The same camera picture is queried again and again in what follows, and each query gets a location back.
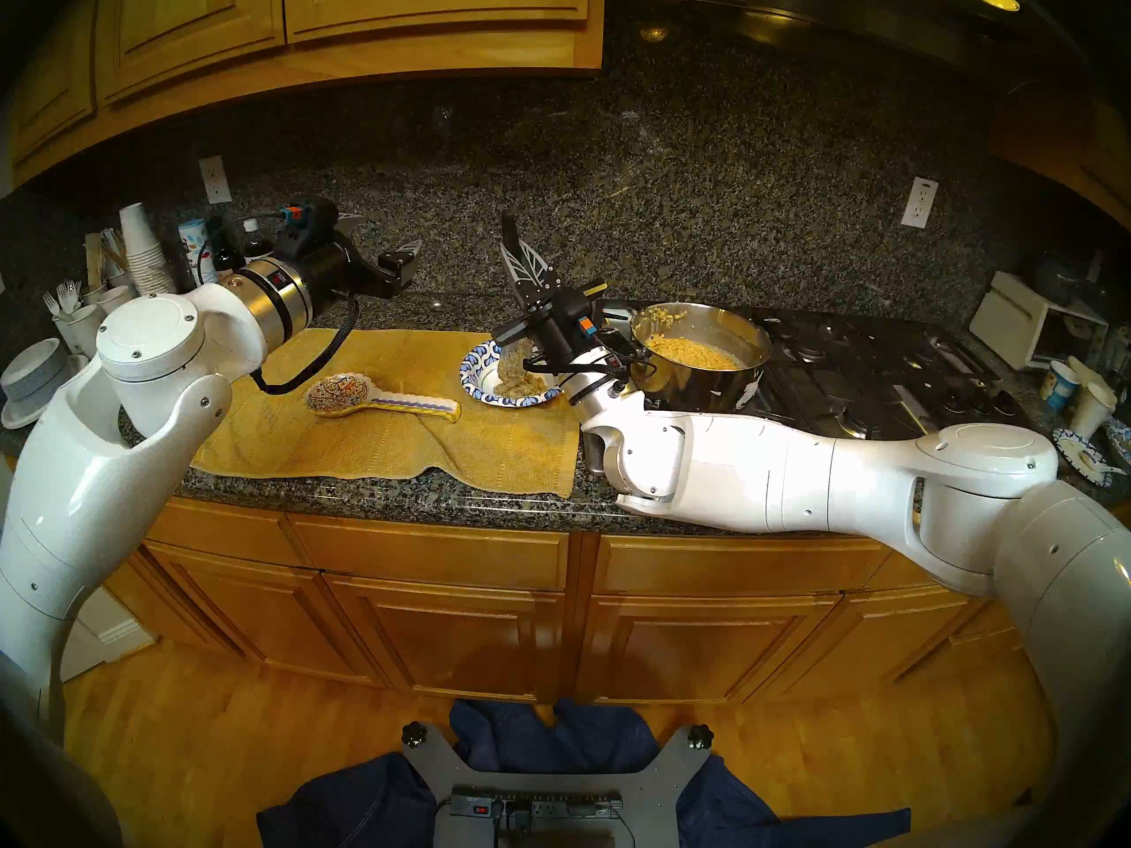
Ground yellow ceramic spoon rest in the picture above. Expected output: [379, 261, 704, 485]
[305, 372, 462, 425]

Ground dark kettle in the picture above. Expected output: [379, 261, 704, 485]
[1034, 254, 1105, 304]

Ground blue white paper cup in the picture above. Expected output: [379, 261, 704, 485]
[1043, 360, 1082, 413]

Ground wooden corner cabinet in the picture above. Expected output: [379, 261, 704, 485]
[990, 87, 1131, 229]

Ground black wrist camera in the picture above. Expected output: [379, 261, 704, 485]
[276, 197, 341, 239]
[552, 288, 595, 337]

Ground steel gas cooktop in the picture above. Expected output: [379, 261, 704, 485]
[583, 297, 1030, 443]

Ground paper cup with plastic forks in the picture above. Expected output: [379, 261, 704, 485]
[42, 281, 109, 359]

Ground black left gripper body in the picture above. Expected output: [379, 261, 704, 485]
[305, 231, 418, 314]

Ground wooden wall cabinets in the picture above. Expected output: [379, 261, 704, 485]
[9, 0, 606, 185]

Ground white toaster oven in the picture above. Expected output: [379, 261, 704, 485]
[968, 270, 1110, 372]

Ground wooden chopsticks bundle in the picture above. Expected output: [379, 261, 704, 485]
[84, 228, 129, 292]

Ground white patterned canister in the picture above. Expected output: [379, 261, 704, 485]
[178, 219, 219, 288]

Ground stack of white paper cups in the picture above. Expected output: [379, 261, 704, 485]
[119, 203, 179, 297]

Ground cooked oatmeal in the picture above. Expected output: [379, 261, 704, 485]
[649, 334, 745, 372]

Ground scooped oatmeal heap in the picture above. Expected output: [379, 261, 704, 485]
[493, 338, 550, 399]

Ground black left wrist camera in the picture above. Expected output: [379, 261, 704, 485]
[276, 197, 341, 239]

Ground blue white paper bowl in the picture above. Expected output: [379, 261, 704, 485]
[459, 337, 566, 408]

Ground grey robot base frame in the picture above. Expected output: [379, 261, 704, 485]
[402, 723, 715, 848]

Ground dark glass bottle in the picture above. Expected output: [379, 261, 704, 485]
[208, 216, 246, 275]

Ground steel range hood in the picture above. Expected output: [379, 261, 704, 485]
[610, 0, 1026, 61]

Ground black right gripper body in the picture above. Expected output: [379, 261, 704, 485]
[490, 279, 619, 388]

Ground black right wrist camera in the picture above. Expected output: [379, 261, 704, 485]
[552, 288, 595, 337]

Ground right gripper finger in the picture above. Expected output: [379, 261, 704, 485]
[527, 239, 566, 308]
[499, 239, 538, 310]

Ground stainless steel pot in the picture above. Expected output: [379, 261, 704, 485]
[601, 301, 772, 416]

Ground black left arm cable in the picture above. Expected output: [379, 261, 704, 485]
[252, 294, 361, 397]

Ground wooden base cabinets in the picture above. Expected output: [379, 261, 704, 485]
[62, 458, 1061, 732]

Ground stack of white bowls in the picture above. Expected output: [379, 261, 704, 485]
[0, 338, 91, 430]

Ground metal spoon black handle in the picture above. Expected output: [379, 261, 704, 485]
[497, 212, 542, 388]

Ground white double wall outlet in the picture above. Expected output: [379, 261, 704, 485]
[901, 177, 939, 230]

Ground yellow towel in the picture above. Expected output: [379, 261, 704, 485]
[190, 328, 580, 498]

